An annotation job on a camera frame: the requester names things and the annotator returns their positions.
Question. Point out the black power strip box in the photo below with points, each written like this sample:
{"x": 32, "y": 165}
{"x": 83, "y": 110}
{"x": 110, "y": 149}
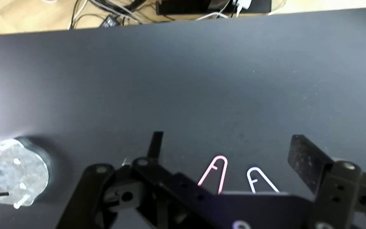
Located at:
{"x": 183, "y": 6}

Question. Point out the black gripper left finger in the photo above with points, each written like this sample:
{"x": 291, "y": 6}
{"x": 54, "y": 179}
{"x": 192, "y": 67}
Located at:
{"x": 101, "y": 191}

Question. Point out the grey metal rack base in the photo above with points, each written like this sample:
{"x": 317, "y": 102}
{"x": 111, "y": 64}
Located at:
{"x": 9, "y": 173}

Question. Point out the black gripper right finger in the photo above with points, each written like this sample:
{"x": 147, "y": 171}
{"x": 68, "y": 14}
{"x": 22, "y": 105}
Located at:
{"x": 308, "y": 159}

